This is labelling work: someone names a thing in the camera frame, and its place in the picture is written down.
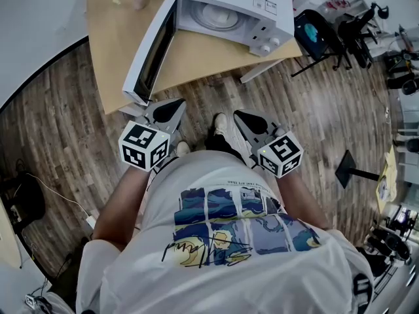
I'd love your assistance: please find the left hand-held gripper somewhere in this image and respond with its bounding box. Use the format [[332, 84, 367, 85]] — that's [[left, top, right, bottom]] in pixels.
[[118, 97, 187, 173]]

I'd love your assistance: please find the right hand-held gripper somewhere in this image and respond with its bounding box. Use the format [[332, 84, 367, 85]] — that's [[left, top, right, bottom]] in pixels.
[[232, 109, 305, 179]]

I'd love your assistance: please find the white round plate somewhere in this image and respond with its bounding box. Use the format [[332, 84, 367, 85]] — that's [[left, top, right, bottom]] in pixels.
[[195, 2, 244, 32]]

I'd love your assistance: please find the person's right forearm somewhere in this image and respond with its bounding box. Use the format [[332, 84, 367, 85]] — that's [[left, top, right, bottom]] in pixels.
[[277, 170, 332, 232]]

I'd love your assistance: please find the person's left forearm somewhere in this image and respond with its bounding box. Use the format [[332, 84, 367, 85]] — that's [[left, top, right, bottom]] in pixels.
[[92, 167, 155, 252]]

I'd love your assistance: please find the person's right shoe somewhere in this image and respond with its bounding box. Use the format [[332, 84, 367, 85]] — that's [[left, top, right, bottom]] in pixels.
[[212, 112, 228, 137]]

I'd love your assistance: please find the person's shoe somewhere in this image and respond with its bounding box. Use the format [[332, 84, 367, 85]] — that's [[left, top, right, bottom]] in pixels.
[[175, 140, 192, 158], [212, 112, 228, 137]]

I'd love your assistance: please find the person's left shoe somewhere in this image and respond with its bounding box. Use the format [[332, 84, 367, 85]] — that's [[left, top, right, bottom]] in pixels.
[[175, 140, 192, 158]]

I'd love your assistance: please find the light wooden table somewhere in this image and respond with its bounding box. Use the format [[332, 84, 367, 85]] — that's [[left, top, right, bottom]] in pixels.
[[85, 0, 304, 116]]

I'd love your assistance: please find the black stand with square base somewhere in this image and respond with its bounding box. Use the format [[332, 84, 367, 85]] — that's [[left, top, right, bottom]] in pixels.
[[334, 148, 381, 190]]

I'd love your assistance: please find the black folding chair blue print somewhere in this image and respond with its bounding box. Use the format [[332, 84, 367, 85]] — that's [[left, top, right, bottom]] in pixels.
[[290, 9, 354, 79]]

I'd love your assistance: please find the black office chair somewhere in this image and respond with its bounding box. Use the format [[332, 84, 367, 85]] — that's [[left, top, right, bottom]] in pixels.
[[336, 1, 391, 71]]

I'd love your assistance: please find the small yellow table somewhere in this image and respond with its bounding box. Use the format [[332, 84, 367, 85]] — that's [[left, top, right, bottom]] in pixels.
[[375, 143, 399, 215]]

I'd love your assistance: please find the person's white printed t-shirt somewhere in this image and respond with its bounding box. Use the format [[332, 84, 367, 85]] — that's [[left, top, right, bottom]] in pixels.
[[75, 148, 374, 314]]

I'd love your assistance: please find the black bag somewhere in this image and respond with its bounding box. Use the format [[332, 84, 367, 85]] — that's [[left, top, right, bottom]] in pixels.
[[7, 171, 46, 229]]

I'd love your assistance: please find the black equipment rack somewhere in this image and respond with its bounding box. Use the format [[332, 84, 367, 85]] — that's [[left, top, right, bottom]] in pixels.
[[355, 203, 419, 276]]

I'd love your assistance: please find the round cream table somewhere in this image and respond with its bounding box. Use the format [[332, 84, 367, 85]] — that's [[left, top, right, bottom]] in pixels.
[[0, 194, 23, 270]]

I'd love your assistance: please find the white cable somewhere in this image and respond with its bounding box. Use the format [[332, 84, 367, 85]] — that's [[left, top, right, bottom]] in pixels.
[[25, 172, 92, 218]]

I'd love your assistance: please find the black shoulder strap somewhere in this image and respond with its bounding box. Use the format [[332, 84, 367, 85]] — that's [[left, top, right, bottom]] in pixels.
[[352, 272, 375, 314]]

